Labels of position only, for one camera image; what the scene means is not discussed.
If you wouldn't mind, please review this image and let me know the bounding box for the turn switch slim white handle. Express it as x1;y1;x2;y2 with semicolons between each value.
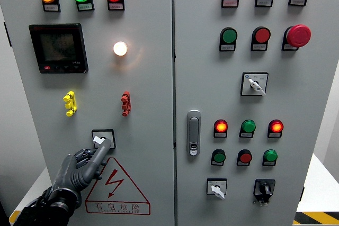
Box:
91;129;117;149

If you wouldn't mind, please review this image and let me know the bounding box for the red warning triangle sign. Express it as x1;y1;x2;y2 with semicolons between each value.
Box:
85;157;151;215

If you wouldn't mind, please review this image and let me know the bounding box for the black yellow striped tape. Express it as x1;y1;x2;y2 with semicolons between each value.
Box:
293;211;339;226
8;211;22;223

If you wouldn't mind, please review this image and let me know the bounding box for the grey cabinet door with display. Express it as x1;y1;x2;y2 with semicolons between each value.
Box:
0;0;175;226

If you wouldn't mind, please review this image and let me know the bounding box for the black display meter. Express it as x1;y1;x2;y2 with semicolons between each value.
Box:
28;23;89;74

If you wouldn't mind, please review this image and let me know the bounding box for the silver door lock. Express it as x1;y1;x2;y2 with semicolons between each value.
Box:
186;110;201;157

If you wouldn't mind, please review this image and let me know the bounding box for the white round lamp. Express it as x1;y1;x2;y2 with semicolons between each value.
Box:
113;41;128;57

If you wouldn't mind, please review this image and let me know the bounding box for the small green push button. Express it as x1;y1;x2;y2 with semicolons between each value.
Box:
211;149;227;164

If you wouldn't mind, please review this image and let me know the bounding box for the small red ringed lamp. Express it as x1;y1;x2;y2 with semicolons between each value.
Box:
268;119;284;133
214;119;228;133

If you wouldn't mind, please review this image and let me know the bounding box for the small red push button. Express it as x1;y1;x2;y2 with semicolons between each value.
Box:
237;149;253;164

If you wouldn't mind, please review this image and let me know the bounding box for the small green lamp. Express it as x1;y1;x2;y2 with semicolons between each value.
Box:
241;119;256;133
263;149;278;162

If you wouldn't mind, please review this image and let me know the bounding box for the large green push button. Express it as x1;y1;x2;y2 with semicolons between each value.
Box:
221;27;238;44

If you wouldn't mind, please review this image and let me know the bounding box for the grey cabinet door with lock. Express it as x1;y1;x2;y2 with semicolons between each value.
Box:
173;0;339;226

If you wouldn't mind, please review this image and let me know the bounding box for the large red push button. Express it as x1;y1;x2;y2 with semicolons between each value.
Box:
252;26;271;44

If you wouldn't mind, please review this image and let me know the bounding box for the large red stop button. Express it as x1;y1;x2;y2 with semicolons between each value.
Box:
287;24;312;48

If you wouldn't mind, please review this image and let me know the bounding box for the small yellow handle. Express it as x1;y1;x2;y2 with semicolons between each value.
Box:
63;91;78;117

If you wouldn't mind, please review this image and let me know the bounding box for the small red handle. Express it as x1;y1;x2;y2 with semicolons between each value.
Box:
121;91;132;117

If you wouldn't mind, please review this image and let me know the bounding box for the turn switch wide white handle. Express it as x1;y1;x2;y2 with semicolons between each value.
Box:
206;178;228;200

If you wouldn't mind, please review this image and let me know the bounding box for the turn switch black handle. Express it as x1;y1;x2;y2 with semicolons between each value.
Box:
253;178;276;207

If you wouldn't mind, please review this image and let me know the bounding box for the large turn switch white handle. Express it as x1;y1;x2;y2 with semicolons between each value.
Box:
240;71;269;97

